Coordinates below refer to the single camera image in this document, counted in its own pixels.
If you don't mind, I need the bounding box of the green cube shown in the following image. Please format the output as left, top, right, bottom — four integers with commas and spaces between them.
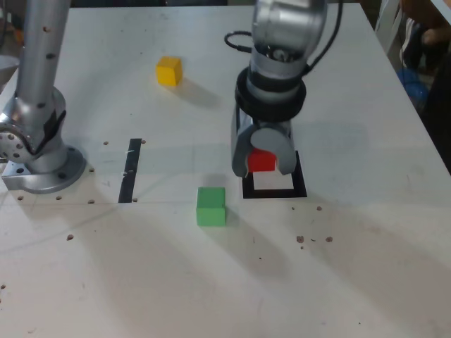
195, 187, 226, 227

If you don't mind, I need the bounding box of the black tape square outline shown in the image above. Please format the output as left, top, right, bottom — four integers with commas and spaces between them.
240, 150, 308, 199

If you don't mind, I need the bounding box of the white frame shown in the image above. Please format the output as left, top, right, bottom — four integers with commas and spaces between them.
374, 0, 405, 56

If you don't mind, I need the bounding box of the blue bag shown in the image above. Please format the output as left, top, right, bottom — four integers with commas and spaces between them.
397, 68, 429, 111

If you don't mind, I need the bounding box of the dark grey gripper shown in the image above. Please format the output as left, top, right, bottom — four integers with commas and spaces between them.
230, 104, 296, 179

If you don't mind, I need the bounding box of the black tape strip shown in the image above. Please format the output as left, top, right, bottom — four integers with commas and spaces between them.
118, 138, 142, 204

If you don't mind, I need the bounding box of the yellow cube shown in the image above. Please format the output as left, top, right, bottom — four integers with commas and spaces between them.
156, 56, 183, 87

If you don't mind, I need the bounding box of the red cube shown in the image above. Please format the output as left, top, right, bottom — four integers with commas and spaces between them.
247, 147, 278, 173

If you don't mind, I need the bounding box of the person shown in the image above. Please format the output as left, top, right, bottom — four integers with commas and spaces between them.
401, 0, 451, 173

